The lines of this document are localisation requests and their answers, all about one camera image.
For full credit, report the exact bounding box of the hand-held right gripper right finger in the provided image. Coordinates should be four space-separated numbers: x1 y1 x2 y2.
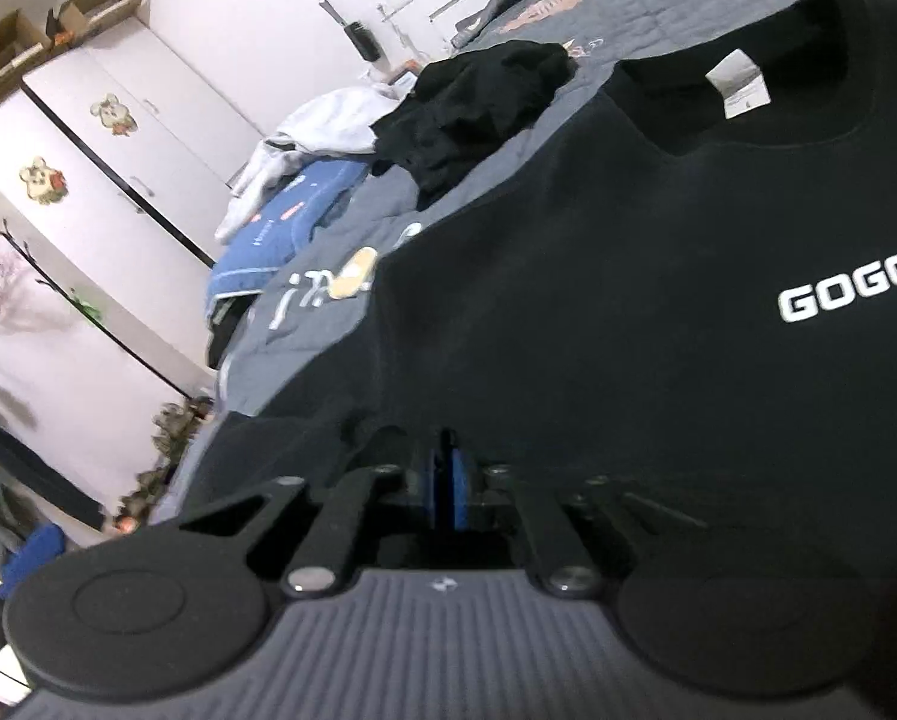
443 439 712 599

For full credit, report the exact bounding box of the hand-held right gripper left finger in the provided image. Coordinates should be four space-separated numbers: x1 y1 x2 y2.
180 427 443 595

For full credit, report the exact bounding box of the black clothes rack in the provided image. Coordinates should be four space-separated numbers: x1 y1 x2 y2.
0 221 217 533

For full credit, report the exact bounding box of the black clothes pile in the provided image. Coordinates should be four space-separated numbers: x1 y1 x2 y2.
373 39 577 211

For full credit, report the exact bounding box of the white wardrobe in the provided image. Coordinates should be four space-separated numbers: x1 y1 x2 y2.
0 19 265 402

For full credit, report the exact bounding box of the black wall-hung device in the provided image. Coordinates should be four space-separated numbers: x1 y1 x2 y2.
343 21 383 61

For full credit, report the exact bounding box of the black printed t-shirt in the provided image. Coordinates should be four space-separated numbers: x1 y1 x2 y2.
167 0 897 720

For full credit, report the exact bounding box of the brown mottled plush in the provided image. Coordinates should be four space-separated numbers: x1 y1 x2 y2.
118 394 217 533

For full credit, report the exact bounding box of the bear sticker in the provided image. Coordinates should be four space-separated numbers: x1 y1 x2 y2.
92 92 138 136
19 156 68 205

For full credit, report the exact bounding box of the blue folded garment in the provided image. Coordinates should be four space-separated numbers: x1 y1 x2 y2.
206 165 367 323

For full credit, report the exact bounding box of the grey printed quilt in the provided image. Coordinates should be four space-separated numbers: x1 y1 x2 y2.
208 0 897 421

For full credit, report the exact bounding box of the white grey clothes pile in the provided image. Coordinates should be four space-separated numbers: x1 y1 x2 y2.
215 86 419 245

